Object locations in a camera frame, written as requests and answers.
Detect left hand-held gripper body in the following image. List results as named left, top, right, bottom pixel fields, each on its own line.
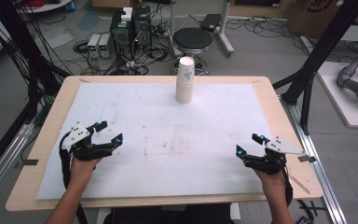
left=60, top=121, right=115, bottom=161

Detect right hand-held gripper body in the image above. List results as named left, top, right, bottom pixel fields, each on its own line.
left=242, top=135, right=307, bottom=175

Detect stack of white paper cups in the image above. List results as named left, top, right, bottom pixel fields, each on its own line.
left=175, top=56, right=196, bottom=105

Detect person's right hand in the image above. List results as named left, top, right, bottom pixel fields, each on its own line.
left=254, top=167, right=289, bottom=201

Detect person's left hand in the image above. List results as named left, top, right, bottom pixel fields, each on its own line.
left=69, top=155, right=103, bottom=189

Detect light wooden table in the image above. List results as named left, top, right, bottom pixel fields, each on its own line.
left=5, top=75, right=324, bottom=213

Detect thin wooden stick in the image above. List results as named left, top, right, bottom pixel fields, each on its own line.
left=288, top=174, right=310, bottom=195

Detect white foam mat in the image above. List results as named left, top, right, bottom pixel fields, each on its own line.
left=35, top=81, right=281, bottom=201

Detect black clamp parts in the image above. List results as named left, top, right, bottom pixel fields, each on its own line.
left=295, top=199, right=327, bottom=224

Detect grey bench power supply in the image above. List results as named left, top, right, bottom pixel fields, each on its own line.
left=87, top=33, right=102, bottom=59
left=98, top=33, right=113, bottom=59

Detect white platform board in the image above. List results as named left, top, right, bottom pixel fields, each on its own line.
left=316, top=61, right=358, bottom=130

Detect person's dark clothing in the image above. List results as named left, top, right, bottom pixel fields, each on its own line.
left=103, top=203, right=234, bottom=224

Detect black computer tower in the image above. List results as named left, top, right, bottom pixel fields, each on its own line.
left=133, top=5, right=153, bottom=48
left=110, top=10, right=134, bottom=61

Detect clear plastic floor sheet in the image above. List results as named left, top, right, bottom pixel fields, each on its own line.
left=32, top=26, right=75, bottom=49

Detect teal floor sheet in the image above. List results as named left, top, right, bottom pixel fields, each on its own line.
left=76, top=10, right=102, bottom=32

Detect white metal stand leg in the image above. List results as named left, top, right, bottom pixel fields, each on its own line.
left=215, top=0, right=236, bottom=58

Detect small white box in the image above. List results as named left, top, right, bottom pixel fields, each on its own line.
left=120, top=7, right=133, bottom=22

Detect black round stool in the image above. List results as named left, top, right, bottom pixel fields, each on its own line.
left=172, top=27, right=213, bottom=77

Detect flat black device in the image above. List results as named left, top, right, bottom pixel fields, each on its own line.
left=200, top=13, right=223, bottom=33

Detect white round table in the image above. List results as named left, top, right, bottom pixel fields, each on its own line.
left=18, top=0, right=74, bottom=14

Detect brown cardboard box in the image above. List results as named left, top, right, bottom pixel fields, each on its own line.
left=287, top=0, right=358, bottom=39

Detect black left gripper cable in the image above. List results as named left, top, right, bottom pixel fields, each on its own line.
left=59, top=132, right=90, bottom=224

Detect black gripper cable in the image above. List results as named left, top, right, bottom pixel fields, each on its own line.
left=282, top=167, right=295, bottom=208
left=59, top=132, right=90, bottom=224

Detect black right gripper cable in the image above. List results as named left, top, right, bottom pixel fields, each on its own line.
left=282, top=167, right=295, bottom=208

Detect aluminium floor rail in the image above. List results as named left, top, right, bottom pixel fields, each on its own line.
left=281, top=96, right=349, bottom=224
left=0, top=122, right=36, bottom=208

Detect tangle of floor cables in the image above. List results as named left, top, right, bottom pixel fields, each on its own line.
left=73, top=18, right=181, bottom=77

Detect black metal frame post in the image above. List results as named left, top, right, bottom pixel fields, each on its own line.
left=273, top=0, right=358, bottom=135

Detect loose black floor cables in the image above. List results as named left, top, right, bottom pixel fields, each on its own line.
left=227, top=17, right=311, bottom=57

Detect black frame with cable bundle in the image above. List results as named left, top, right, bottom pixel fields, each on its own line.
left=0, top=0, right=71, bottom=185

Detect white metal post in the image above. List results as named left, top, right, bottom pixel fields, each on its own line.
left=167, top=0, right=177, bottom=57

